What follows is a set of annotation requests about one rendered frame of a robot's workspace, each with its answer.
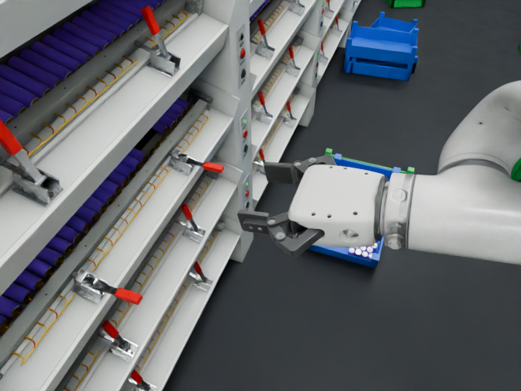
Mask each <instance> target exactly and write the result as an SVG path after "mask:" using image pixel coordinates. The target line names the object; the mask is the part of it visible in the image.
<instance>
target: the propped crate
mask: <svg viewBox="0 0 521 391"><path fill-rule="evenodd" d="M334 161H335V163H336V166H342V167H348V168H358V169H362V170H366V171H373V172H377V173H379V174H383V175H385V176H388V181H390V177H391V175H392V173H400V171H401V168H397V167H394V169H393V170H388V169H385V168H379V167H375V166H372V165H368V164H362V163H358V162H355V161H349V160H345V159H342V154H335V157H334ZM384 238H385V237H382V239H381V241H378V242H377V244H378V247H377V249H376V252H375V253H373V254H372V258H371V260H368V259H365V258H360V257H357V256H354V255H351V254H348V250H349V247H326V246H317V245H311V246H310V247H309V250H311V251H316V252H319V253H322V254H327V255H329V256H333V257H335V258H340V259H343V260H346V261H351V262H354V263H357V264H360V265H364V266H368V267H370V268H376V266H377V264H378V262H379V258H380V254H381V249H382V245H383V241H384Z"/></svg>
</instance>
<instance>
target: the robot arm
mask: <svg viewBox="0 0 521 391"><path fill-rule="evenodd" d="M520 158H521V81H514V82H511V83H508V84H506V85H503V86H501V87H499V88H497V89H496V90H494V91H493V92H491V93H490V94H488V95H487V96H486V97H484V98H483V99H482V100H481V101H480V102H479V103H478V104H477V105H476V106H475V107H474V108H473V109H472V110H471V111H470V112H469V114H468V115H467V116H466V117H465V118H464V119H463V121H462V122H461V123H460V124H459V125H458V127H457V128H456V129H455V130H454V132H453V133H452V134H451V135H450V137H449V138H448V140H447V142H446V143H445V144H444V146H443V149H442V151H441V154H440V159H439V163H438V169H437V175H413V174H403V173H392V175H391V177H390V181H388V176H385V175H383V174H379V173H377V172H373V171H366V170H362V169H358V168H348V167H342V166H336V163H335V161H334V160H333V157H332V156H331V155H329V154H327V155H324V156H322V157H317V158H314V157H311V158H310V159H307V160H305V161H303V162H301V161H295V162H294V163H293V164H289V163H278V162H265V163H264V171H265V175H266V178H267V181H268V182H273V183H282V184H290V185H291V184H295V180H296V181H297V182H299V183H300V184H299V186H298V189H297V191H296V193H295V196H294V198H293V200H292V203H291V205H290V207H289V210H288V212H286V213H282V214H279V215H277V216H273V217H271V218H270V217H269V213H262V212H256V211H249V210H243V209H242V210H239V212H238V214H237V216H238V219H239V221H240V225H241V228H242V230H244V231H247V232H252V233H258V234H268V235H270V237H271V239H272V240H273V241H274V242H275V243H276V245H277V246H278V248H280V249H282V250H283V251H284V252H285V253H286V254H288V255H289V256H290V257H292V258H296V257H298V256H299V255H300V254H301V253H302V252H303V251H305V250H306V249H307V248H309V247H310V246H311V245H317V246H326V247H369V246H374V244H375V241H376V240H377V241H381V239H382V237H385V246H388V247H390V248H392V249H399V248H405V249H407V248H408V249H410V250H416V251H427V252H433V253H438V254H448V255H454V256H460V257H466V258H477V259H482V260H488V261H498V262H504V263H510V264H516V265H521V182H517V181H514V180H512V179H511V172H512V168H513V166H514V165H515V163H516V162H517V161H518V160H519V159H520ZM295 222H296V223H295ZM284 223H288V225H287V226H285V227H282V228H280V225H282V224H284ZM292 234H293V235H292ZM290 235H292V236H293V239H291V238H289V237H288V236H290Z"/></svg>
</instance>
